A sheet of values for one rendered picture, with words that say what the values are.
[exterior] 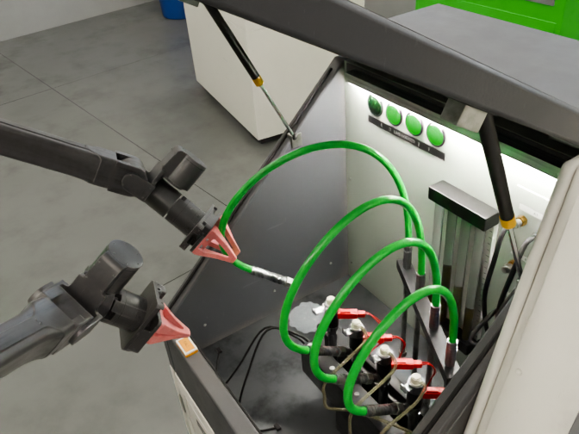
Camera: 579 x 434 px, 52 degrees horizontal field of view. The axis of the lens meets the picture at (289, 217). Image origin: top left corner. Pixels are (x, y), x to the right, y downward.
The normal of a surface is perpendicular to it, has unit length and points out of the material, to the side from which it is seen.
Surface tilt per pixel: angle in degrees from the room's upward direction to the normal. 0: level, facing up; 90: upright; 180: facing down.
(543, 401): 76
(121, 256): 45
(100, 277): 65
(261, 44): 90
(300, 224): 90
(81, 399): 0
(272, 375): 0
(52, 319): 50
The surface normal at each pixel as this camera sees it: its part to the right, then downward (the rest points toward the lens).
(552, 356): -0.83, 0.16
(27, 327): 0.67, -0.72
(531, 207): -0.84, 0.36
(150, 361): -0.07, -0.82
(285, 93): 0.44, 0.49
